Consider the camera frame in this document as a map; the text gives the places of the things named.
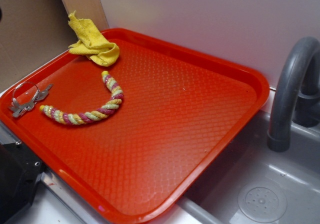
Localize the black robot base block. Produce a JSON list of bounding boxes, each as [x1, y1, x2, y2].
[[0, 141, 45, 223]]

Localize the red plastic tray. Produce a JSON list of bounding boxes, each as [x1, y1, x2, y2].
[[0, 29, 269, 223]]

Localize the yellow cloth rag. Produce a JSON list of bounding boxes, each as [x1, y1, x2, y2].
[[68, 12, 120, 67]]

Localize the grey plastic sink basin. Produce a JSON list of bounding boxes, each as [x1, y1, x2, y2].
[[178, 111, 320, 223]]

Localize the wooden board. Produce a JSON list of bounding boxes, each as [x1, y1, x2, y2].
[[62, 0, 109, 31]]

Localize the grey curved faucet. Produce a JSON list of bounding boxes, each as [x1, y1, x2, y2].
[[267, 37, 320, 152]]

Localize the multicolour twisted rope toy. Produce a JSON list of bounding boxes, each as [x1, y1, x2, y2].
[[39, 71, 124, 126]]

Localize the silver keys on ring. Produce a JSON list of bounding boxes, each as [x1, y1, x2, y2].
[[9, 81, 53, 118]]

